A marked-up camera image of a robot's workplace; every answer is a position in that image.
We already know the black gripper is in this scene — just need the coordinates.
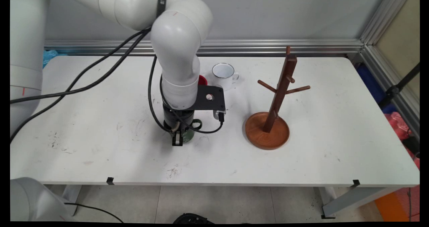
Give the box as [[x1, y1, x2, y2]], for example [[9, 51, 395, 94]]
[[163, 103, 195, 147]]

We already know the green enamel mug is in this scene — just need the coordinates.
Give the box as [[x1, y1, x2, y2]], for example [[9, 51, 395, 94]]
[[181, 119, 203, 144]]

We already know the white enamel mug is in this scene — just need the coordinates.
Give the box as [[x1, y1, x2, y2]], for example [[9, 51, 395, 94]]
[[211, 63, 240, 92]]

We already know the wooden mug tree stand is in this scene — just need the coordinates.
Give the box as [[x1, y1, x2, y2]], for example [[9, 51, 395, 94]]
[[245, 46, 311, 151]]

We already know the grey metal table leg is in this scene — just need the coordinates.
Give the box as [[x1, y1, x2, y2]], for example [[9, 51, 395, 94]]
[[61, 185, 83, 215], [314, 187, 400, 220]]

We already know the blue bubble packaging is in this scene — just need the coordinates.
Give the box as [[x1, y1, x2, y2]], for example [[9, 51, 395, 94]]
[[43, 49, 68, 69]]

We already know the grey rounded machine housing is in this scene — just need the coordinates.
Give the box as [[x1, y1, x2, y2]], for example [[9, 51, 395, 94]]
[[10, 177, 73, 222]]

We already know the red plastic bag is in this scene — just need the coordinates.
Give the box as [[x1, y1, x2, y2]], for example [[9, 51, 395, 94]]
[[384, 112, 420, 169]]

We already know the black tripod pole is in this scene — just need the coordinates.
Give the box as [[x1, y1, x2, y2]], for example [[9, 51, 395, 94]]
[[379, 63, 420, 110]]

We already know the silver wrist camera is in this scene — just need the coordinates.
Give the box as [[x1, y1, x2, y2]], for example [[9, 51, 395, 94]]
[[213, 109, 227, 123]]

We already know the black equipment with cables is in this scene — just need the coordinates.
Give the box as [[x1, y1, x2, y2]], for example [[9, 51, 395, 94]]
[[172, 213, 216, 224]]

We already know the thin black floor cable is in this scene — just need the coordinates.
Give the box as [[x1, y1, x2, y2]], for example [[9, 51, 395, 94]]
[[64, 203, 125, 223]]

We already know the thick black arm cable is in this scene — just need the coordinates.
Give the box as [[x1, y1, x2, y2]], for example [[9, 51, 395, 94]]
[[10, 29, 151, 104], [10, 29, 148, 144]]

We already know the black strap band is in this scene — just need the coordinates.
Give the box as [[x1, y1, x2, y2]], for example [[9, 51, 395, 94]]
[[156, 0, 168, 18]]

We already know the aluminium frame rail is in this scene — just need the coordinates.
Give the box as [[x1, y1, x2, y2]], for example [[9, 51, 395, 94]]
[[362, 45, 420, 141], [44, 39, 364, 57]]

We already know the aluminium frame post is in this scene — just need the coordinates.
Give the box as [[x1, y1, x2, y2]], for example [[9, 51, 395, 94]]
[[360, 0, 413, 47]]

